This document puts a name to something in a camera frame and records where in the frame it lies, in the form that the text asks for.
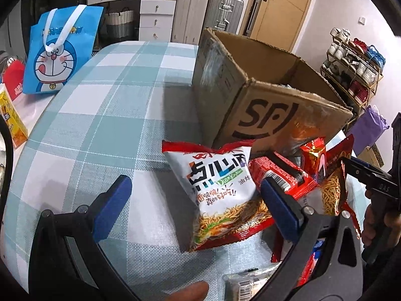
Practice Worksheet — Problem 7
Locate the beige hard suitcase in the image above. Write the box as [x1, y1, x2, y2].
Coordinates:
[171, 0, 209, 45]

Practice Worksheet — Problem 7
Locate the blue Oreo cookie pack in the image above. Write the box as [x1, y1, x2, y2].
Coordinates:
[311, 239, 324, 260]

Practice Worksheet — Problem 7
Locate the red Oreo snack bag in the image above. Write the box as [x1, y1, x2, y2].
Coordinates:
[300, 137, 326, 183]

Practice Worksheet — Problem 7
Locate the orange noodle snack bag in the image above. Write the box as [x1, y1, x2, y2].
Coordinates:
[318, 134, 361, 239]

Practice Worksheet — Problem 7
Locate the checkered teal tablecloth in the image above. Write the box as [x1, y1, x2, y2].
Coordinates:
[2, 41, 270, 300]

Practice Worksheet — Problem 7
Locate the silver hard suitcase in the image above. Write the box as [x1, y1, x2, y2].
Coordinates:
[203, 0, 244, 34]

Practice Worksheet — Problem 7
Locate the white noodle snack bag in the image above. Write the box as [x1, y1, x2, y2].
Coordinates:
[161, 140, 274, 251]

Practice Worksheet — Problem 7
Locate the red packet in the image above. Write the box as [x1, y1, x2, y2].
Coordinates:
[1, 58, 25, 101]

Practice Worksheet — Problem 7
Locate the blue Doraemon tote bag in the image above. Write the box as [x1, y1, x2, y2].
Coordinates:
[22, 4, 103, 95]

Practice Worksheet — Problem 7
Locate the red wafer pack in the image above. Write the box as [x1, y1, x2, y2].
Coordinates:
[248, 151, 317, 200]

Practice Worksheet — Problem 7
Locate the person's right hand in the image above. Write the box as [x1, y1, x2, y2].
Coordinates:
[361, 189, 401, 247]

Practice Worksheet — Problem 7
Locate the purple bag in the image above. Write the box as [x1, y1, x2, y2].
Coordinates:
[346, 105, 389, 156]

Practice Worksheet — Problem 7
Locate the small cardboard box on floor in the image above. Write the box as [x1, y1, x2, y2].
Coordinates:
[357, 144, 384, 168]

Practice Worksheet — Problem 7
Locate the person's left hand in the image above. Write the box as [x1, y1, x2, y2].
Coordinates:
[165, 281, 209, 301]

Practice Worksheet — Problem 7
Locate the yellow drink carton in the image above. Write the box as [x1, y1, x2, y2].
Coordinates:
[0, 83, 28, 149]

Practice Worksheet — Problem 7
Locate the wooden door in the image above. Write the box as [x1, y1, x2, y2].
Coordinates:
[239, 0, 311, 52]

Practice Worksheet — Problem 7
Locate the white drawer desk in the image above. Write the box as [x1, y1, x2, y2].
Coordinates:
[87, 0, 176, 42]

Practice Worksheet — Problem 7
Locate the brown SF cardboard box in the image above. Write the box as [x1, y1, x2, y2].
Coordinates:
[192, 28, 352, 156]

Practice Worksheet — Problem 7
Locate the woven laundry basket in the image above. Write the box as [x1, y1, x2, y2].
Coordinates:
[105, 8, 135, 39]

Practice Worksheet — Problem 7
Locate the clear biscuit pack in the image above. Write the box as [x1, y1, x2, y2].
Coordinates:
[223, 262, 281, 301]

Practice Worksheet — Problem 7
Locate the shoe rack with shoes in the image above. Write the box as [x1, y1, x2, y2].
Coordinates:
[320, 27, 386, 114]

